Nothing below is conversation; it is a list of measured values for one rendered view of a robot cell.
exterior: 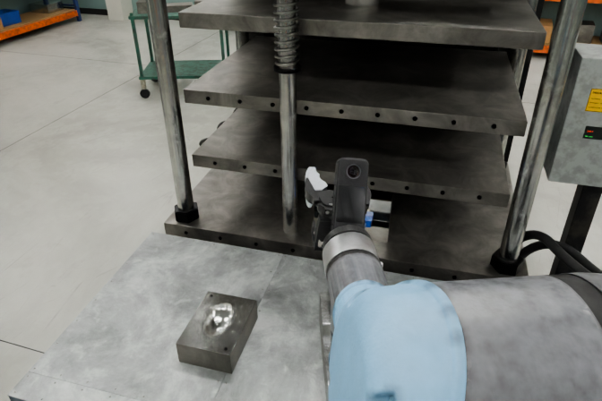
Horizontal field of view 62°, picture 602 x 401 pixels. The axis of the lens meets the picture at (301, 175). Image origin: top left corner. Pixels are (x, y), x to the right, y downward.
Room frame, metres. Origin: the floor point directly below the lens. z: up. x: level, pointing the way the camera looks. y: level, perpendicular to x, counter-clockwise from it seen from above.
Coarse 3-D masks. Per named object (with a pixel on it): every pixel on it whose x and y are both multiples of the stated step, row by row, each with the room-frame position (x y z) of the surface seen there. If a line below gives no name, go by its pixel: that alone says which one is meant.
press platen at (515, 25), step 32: (224, 0) 1.83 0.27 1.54; (256, 0) 1.83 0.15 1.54; (320, 0) 1.82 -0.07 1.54; (384, 0) 1.81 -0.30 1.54; (416, 0) 1.81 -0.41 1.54; (448, 0) 1.80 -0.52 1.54; (480, 0) 1.80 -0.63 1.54; (512, 0) 1.80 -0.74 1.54; (320, 32) 1.52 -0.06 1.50; (352, 32) 1.50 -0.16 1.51; (384, 32) 1.47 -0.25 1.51; (416, 32) 1.45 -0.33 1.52; (448, 32) 1.42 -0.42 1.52; (480, 32) 1.40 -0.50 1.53; (512, 32) 1.38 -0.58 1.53; (544, 32) 1.36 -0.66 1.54
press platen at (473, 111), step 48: (240, 48) 2.11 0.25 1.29; (336, 48) 2.10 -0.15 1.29; (384, 48) 2.10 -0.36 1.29; (432, 48) 2.09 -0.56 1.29; (192, 96) 1.61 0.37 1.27; (240, 96) 1.56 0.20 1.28; (336, 96) 1.54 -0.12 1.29; (384, 96) 1.54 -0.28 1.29; (432, 96) 1.54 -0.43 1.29; (480, 96) 1.53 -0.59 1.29
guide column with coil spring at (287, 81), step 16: (288, 0) 1.47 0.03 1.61; (288, 16) 1.47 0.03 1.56; (288, 32) 1.47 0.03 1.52; (288, 80) 1.47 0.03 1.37; (288, 96) 1.47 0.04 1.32; (288, 112) 1.47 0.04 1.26; (288, 128) 1.47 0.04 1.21; (288, 144) 1.47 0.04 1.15; (288, 160) 1.47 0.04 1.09; (288, 176) 1.47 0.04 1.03; (288, 192) 1.47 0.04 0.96; (288, 208) 1.47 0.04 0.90; (288, 224) 1.47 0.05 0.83
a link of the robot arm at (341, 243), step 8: (352, 232) 0.55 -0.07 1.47; (336, 240) 0.54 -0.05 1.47; (344, 240) 0.53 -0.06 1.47; (352, 240) 0.53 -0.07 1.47; (360, 240) 0.53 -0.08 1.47; (368, 240) 0.54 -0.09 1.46; (328, 248) 0.54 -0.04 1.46; (336, 248) 0.52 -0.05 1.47; (344, 248) 0.52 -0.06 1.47; (352, 248) 0.51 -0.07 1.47; (360, 248) 0.52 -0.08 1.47; (368, 248) 0.52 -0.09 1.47; (328, 256) 0.52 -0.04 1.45; (376, 256) 0.52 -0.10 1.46; (328, 264) 0.55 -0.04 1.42
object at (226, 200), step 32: (224, 192) 1.76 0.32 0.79; (256, 192) 1.76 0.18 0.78; (512, 192) 1.74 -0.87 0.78; (192, 224) 1.54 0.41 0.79; (224, 224) 1.54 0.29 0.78; (256, 224) 1.54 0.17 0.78; (416, 224) 1.53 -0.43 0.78; (448, 224) 1.53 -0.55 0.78; (480, 224) 1.52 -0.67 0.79; (320, 256) 1.39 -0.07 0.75; (384, 256) 1.34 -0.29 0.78; (416, 256) 1.34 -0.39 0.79; (448, 256) 1.34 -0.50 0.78; (480, 256) 1.34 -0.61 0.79
